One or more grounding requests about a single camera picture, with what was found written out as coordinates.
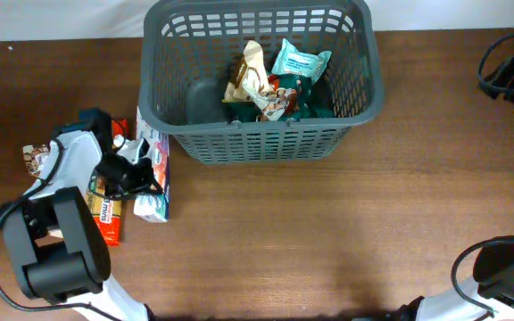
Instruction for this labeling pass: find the San Remo spaghetti packet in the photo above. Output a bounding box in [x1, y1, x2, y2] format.
[85, 118, 130, 247]

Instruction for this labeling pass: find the white Kleenex tissue multipack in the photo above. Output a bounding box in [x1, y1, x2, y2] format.
[133, 111, 170, 223]

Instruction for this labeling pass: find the grey plastic shopping basket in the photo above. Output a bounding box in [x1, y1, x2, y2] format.
[138, 0, 385, 164]

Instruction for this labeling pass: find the beige brown snack bag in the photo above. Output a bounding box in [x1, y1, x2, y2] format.
[222, 40, 298, 121]

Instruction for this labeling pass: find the green Nescafe coffee bag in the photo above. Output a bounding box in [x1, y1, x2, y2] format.
[222, 74, 336, 122]

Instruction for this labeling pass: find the light blue snack packet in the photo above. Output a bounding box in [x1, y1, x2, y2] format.
[271, 38, 332, 84]

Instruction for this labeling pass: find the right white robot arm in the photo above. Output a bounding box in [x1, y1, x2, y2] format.
[386, 57, 514, 320]

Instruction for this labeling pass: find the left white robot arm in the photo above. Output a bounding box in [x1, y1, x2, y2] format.
[0, 108, 164, 320]

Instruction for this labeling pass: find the brown white cookie bag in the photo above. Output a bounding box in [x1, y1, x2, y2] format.
[22, 144, 50, 177]

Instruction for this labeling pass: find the right black cable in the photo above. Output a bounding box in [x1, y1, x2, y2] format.
[477, 31, 514, 102]

